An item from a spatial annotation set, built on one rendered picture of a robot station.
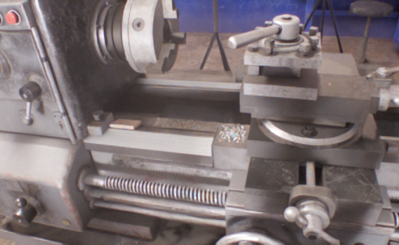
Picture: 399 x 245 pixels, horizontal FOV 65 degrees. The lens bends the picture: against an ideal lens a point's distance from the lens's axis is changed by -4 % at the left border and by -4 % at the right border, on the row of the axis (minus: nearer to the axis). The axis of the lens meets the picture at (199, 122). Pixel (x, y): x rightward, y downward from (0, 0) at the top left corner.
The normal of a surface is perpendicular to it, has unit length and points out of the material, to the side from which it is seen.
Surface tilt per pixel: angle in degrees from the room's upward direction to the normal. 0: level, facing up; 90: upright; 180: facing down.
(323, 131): 0
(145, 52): 95
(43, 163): 32
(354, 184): 0
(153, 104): 90
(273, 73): 90
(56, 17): 90
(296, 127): 0
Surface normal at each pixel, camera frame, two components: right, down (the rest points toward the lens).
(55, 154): -0.19, -0.39
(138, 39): -0.25, 0.39
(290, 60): -0.27, 0.57
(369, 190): -0.07, -0.82
